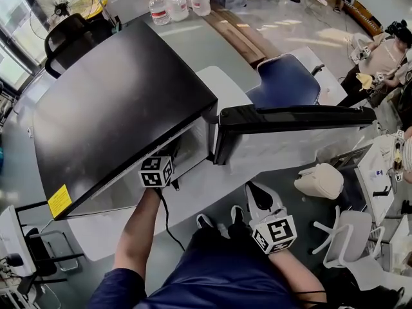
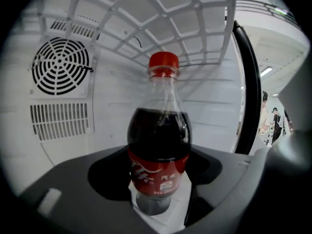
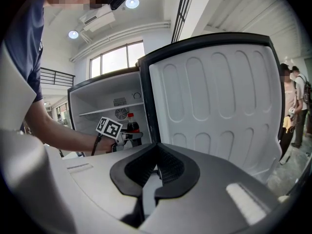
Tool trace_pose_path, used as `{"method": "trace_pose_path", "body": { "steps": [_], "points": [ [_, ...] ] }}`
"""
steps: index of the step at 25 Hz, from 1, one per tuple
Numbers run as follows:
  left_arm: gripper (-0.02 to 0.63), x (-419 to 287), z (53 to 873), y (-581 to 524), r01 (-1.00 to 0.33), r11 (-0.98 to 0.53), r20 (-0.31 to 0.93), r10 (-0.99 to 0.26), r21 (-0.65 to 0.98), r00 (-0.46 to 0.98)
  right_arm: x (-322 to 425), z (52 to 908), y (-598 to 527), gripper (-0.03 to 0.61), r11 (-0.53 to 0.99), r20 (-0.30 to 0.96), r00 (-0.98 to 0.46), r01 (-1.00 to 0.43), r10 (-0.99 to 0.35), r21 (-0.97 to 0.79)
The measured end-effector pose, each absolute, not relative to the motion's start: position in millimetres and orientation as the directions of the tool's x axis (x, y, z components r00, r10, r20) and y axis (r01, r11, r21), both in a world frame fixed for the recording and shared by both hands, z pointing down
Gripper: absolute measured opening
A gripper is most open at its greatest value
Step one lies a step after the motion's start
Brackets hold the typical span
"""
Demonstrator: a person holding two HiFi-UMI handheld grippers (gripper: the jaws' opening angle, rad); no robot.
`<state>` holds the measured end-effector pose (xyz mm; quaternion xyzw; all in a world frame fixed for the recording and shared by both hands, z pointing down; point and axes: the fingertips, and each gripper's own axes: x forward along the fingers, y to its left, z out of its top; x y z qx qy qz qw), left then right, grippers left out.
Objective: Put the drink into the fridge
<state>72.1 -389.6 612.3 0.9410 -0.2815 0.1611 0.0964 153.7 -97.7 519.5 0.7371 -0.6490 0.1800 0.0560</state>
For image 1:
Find white table with black legs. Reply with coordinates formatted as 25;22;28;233
0;204;37;278

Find person's left forearm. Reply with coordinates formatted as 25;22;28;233
114;188;162;299

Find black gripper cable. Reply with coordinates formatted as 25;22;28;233
156;188;186;252

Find person's shoe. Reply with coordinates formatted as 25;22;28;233
230;205;247;227
196;213;215;230

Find person's right shoe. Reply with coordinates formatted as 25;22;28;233
230;205;247;227

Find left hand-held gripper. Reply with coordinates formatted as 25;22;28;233
138;155;174;189

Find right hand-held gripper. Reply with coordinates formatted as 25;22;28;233
245;181;297;255

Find person's black trousers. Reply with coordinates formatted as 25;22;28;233
189;222;255;257

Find blue upholstered chair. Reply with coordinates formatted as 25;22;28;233
246;53;323;109

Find black office chair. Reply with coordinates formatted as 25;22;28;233
44;13;113;79

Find person's right forearm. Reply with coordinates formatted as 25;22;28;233
268;249;326;305

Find black mini fridge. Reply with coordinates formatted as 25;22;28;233
32;19;377;221

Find yellow box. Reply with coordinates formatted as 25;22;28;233
86;0;109;21

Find person's left shoe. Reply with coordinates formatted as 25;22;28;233
196;213;215;230

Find large black standing fan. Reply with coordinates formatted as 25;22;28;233
29;0;94;40

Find white plastic chair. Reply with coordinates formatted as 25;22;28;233
310;204;386;291

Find small white side table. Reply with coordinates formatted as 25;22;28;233
353;133;406;225

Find cream bag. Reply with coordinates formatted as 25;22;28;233
294;162;344;201

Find wooden planks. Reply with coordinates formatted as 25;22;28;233
202;8;268;66

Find black cantilever chair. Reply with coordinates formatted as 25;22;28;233
24;227;85;285

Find person's navy shirt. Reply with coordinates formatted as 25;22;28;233
88;236;300;309

